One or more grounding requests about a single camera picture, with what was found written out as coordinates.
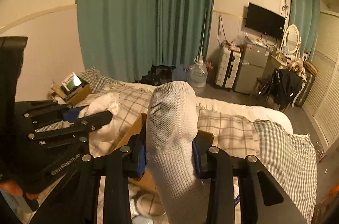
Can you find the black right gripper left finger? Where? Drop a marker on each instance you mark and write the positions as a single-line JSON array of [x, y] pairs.
[[75, 198]]

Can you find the plaid beige blanket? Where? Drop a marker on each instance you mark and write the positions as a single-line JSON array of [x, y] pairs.
[[230, 124]]

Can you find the silver mini fridge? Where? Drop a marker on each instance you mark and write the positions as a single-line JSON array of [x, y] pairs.
[[252, 63]]

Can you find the person's left hand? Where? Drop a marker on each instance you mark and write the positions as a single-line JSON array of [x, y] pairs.
[[12, 188]]

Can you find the grey checked duvet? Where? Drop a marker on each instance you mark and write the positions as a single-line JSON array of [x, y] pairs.
[[290, 158]]

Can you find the small cardboard bedside box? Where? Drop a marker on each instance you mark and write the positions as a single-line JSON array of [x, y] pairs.
[[72, 90]]

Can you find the white hard suitcase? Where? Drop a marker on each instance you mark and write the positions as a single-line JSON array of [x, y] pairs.
[[228, 66]]

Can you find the white oval vanity mirror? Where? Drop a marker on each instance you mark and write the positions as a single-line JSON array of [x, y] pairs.
[[291, 40]]

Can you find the crumpled white cloth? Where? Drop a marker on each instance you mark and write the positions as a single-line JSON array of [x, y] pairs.
[[106, 102]]

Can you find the large clear water bottle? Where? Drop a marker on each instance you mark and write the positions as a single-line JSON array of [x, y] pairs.
[[197, 76]]

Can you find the black wall television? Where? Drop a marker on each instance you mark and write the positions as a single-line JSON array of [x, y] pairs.
[[265, 21]]

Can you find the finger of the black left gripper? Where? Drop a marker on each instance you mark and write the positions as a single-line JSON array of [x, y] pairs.
[[80, 126], [39, 114]]

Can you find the green window curtain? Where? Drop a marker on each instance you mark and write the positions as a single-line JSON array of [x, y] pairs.
[[124, 39]]

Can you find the white louvered wardrobe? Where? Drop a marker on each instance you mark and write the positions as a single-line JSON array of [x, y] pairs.
[[321, 104]]

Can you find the green side curtain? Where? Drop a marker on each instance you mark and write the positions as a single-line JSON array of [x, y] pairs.
[[305, 14]]

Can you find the white knit sock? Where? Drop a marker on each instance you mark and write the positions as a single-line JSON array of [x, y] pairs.
[[171, 128]]

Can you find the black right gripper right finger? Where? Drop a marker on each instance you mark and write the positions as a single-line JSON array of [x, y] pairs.
[[240, 181]]

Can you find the black jacket on chair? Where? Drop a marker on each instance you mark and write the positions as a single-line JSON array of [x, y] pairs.
[[285, 85]]

